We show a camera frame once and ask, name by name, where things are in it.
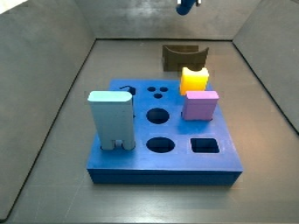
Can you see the blue cylinder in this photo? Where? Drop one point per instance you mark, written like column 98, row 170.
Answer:
column 184, row 6

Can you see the light blue arch block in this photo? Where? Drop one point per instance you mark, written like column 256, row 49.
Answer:
column 112, row 112

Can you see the purple block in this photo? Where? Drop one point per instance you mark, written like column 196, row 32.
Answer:
column 199, row 105

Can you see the blue shape-sorter block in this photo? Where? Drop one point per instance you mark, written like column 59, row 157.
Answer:
column 176, row 152

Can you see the yellow notched block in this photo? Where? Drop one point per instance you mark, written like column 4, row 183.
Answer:
column 194, row 80

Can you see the black curved cradle stand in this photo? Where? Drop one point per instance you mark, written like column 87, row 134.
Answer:
column 179, row 56

